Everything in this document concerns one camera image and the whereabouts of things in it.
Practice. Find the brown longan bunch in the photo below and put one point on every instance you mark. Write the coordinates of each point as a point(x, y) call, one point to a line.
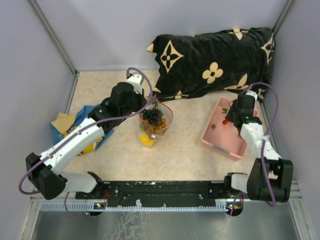
point(158, 129)

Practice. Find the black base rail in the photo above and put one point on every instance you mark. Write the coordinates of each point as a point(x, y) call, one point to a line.
point(153, 194)

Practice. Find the black floral pillow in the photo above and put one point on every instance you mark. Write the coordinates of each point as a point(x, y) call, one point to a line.
point(192, 66)

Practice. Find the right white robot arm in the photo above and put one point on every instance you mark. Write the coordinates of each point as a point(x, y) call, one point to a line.
point(271, 176)

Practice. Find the black grape bunch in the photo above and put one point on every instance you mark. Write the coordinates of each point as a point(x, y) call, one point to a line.
point(152, 116)

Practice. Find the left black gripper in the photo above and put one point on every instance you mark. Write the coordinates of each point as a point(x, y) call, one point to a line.
point(142, 99)

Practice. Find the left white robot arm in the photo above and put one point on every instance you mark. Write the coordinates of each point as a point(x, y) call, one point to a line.
point(46, 171)

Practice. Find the red cherry bunch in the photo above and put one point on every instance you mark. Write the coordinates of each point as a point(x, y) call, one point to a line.
point(229, 114)

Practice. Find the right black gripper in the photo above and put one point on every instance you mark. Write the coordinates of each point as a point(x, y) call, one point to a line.
point(229, 114)

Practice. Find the clear zip top bag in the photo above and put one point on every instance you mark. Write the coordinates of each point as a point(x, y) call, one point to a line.
point(167, 114)

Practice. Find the blue cloth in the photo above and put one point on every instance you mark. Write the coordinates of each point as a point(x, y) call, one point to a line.
point(87, 112)

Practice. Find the yellow lemon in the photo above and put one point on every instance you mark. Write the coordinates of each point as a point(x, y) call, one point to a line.
point(146, 140)

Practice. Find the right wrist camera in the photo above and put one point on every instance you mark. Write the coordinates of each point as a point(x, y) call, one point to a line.
point(252, 94)

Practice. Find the yellow blue cartoon bag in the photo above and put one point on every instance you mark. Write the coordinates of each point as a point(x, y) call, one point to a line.
point(65, 122)

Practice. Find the pink plastic basket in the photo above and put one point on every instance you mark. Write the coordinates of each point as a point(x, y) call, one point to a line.
point(224, 139)

